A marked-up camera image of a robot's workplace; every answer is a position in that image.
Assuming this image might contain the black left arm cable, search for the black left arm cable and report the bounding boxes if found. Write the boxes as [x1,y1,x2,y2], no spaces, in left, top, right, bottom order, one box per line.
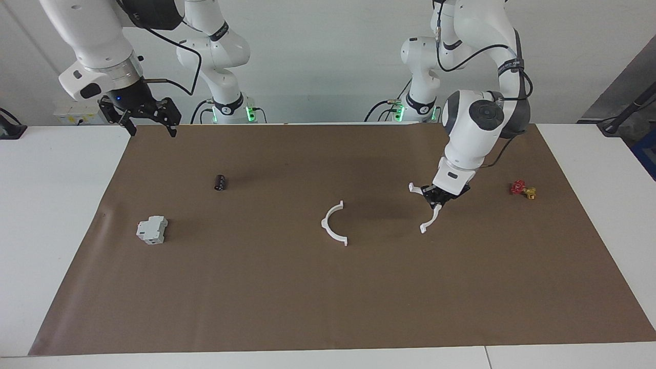
[435,0,534,169]

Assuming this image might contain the blue crate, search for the blue crate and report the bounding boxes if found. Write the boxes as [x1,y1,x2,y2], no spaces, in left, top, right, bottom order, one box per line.
[631,131,656,181]

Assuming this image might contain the black base cable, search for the black base cable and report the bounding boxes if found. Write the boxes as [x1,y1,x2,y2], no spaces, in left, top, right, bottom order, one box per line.
[191,99,212,125]
[365,77,412,122]

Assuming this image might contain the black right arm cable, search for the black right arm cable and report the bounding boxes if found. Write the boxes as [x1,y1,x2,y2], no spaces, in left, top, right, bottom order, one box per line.
[115,0,202,97]

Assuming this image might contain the white power strip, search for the white power strip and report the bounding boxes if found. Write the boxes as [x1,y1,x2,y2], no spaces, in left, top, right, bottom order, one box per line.
[54,105,101,125]

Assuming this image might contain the brown paper table mat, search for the brown paper table mat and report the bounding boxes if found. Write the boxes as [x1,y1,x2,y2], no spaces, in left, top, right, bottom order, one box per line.
[28,122,656,357]

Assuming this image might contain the white circuit breaker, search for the white circuit breaker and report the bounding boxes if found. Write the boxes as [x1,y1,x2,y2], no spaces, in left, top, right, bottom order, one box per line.
[136,215,169,245]

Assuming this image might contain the black tripod leg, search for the black tripod leg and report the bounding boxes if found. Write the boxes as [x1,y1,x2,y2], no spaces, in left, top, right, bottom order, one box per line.
[597,82,656,136]

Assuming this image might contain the black desk stand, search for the black desk stand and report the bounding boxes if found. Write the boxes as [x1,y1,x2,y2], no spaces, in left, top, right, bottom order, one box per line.
[0,108,27,140]

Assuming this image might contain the red handwheel brass valve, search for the red handwheel brass valve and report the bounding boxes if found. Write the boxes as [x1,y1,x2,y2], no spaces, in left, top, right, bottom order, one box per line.
[510,179,537,200]

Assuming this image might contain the white half pipe clamp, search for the white half pipe clamp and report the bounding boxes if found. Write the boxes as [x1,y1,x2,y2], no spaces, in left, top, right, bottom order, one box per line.
[321,200,349,247]
[408,182,442,234]

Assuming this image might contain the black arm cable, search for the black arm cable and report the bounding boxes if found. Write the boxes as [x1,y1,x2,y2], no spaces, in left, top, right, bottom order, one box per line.
[115,0,202,97]
[435,0,534,169]

